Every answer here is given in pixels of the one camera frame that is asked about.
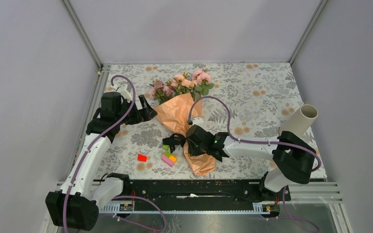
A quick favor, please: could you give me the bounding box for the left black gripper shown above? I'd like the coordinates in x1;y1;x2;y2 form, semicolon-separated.
116;94;157;125

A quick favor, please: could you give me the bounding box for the black gold-lettered ribbon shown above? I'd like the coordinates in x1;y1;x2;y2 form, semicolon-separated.
162;133;187;153

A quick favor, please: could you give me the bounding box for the peach paper flower bouquet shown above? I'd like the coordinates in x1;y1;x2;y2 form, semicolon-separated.
150;69;216;176

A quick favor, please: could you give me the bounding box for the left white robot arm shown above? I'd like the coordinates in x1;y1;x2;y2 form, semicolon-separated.
45;91;157;231

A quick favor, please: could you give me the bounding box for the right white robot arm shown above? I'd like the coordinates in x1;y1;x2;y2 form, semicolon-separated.
186;125;316;202

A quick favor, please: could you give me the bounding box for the beige cylindrical vase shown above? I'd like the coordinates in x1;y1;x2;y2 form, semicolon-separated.
279;104;318;138

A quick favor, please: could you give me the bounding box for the yellow studded brick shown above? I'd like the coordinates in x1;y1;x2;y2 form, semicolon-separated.
169;155;177;163

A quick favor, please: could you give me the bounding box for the green studded brick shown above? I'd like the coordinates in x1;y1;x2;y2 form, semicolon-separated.
164;151;172;158

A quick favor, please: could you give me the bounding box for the pink flat block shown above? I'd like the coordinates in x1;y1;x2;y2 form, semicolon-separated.
161;155;175;167

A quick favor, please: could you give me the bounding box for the red block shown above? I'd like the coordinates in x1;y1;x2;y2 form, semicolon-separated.
137;154;148;162

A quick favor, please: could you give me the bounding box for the floral patterned table mat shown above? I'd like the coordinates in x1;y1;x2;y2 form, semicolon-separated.
91;63;328;181

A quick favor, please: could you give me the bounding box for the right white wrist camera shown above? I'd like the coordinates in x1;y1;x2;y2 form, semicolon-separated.
187;117;204;128

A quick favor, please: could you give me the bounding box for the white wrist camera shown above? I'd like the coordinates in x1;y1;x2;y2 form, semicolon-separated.
187;117;204;128
112;83;133;101

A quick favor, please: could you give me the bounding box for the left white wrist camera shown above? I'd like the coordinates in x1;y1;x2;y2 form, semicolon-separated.
112;83;133;101

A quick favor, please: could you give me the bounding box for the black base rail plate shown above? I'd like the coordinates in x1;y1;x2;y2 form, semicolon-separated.
121;180;291;212

